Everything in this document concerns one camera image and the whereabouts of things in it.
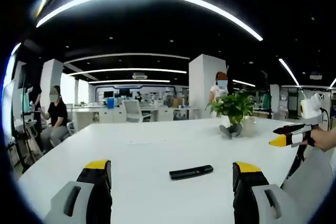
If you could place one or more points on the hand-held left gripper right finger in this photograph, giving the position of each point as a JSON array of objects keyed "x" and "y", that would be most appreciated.
[{"x": 258, "y": 197}]

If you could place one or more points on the white office chair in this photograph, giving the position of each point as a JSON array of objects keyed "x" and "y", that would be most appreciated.
[{"x": 135, "y": 111}]

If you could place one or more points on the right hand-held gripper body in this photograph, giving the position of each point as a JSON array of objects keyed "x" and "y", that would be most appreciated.
[{"x": 312, "y": 110}]

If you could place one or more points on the grey plant pot figure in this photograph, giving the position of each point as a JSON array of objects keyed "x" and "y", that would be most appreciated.
[{"x": 231, "y": 130}]

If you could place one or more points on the clear glass vase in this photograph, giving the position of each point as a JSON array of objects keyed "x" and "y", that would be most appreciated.
[{"x": 250, "y": 127}]

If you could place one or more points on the white office desk row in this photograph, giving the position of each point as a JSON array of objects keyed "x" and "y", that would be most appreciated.
[{"x": 113, "y": 113}]

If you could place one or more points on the green potted plant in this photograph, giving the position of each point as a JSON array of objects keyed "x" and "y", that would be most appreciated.
[{"x": 232, "y": 107}]

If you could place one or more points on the person's right hand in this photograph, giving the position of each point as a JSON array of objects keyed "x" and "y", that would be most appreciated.
[{"x": 321, "y": 137}]

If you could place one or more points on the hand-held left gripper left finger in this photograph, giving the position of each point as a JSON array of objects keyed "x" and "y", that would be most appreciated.
[{"x": 78, "y": 197}]

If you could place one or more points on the blue water barrel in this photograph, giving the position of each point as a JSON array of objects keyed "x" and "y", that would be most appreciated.
[{"x": 110, "y": 102}]

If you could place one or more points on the white pillar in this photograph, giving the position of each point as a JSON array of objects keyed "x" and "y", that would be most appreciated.
[
  {"x": 206, "y": 85},
  {"x": 51, "y": 85}
]

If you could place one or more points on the black remote control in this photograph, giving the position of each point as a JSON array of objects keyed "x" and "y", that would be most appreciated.
[{"x": 190, "y": 172}]

